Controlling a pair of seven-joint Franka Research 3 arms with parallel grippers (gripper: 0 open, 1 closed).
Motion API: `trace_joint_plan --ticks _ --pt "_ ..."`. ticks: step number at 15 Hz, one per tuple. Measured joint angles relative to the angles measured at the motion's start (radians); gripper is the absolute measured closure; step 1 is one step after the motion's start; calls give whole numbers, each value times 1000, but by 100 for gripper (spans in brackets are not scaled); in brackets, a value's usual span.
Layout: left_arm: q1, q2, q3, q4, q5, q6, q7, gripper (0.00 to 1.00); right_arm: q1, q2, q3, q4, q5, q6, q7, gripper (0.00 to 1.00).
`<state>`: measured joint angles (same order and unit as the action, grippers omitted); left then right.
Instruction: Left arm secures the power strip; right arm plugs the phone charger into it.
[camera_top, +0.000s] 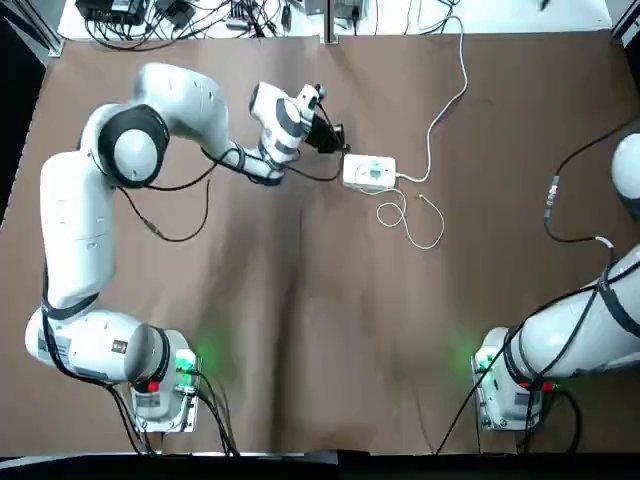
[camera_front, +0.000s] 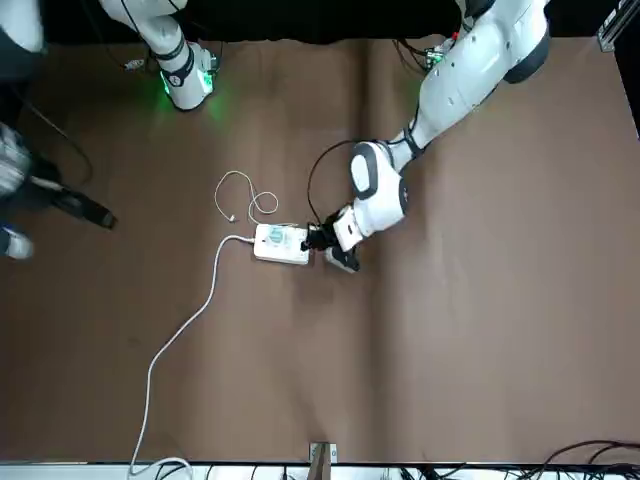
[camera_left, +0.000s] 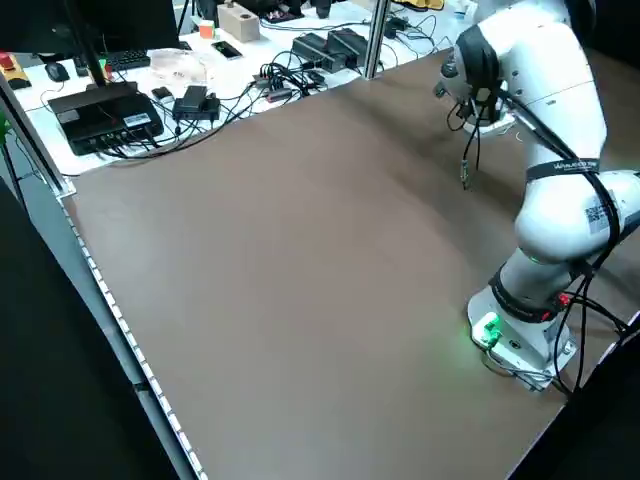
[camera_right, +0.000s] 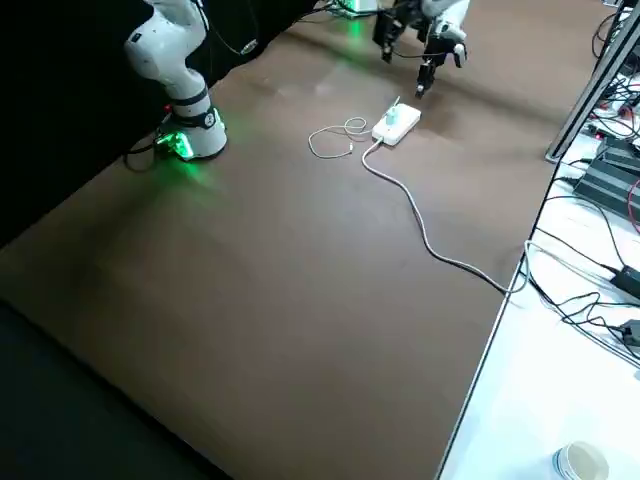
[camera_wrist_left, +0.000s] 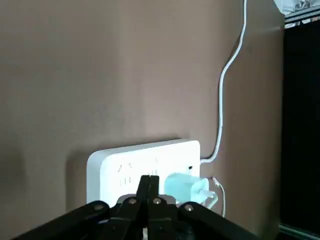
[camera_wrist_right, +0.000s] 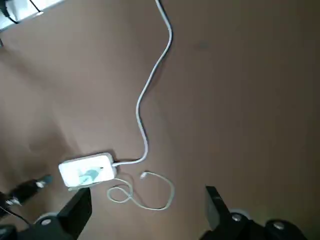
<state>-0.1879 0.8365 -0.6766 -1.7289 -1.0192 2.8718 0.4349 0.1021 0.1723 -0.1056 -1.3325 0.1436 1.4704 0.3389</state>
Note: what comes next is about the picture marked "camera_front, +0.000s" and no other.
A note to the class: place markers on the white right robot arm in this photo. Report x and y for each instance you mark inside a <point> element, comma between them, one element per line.
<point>170,40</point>

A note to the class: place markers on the aluminium frame rail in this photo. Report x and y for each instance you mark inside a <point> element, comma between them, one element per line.
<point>614,25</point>

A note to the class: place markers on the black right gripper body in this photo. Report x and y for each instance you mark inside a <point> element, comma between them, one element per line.
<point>47,185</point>

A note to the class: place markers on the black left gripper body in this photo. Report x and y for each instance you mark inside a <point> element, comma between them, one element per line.
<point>325,234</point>

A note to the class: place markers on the aluminium post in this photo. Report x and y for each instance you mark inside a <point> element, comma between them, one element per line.
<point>322,457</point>

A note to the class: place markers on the white power strip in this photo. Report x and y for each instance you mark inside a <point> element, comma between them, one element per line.
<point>280,256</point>

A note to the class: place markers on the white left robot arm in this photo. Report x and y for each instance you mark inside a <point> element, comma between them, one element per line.
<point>465,75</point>

